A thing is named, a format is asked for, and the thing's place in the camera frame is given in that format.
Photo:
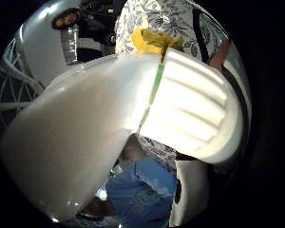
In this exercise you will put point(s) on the white chair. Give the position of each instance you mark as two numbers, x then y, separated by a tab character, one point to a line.
191	190

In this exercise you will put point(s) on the the person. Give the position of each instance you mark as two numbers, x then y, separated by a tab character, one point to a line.
167	19

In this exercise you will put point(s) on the clear plastic water bottle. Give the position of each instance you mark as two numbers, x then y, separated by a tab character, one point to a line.
70	44

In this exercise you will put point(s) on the white lattice railing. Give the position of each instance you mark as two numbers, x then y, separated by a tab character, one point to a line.
12	88

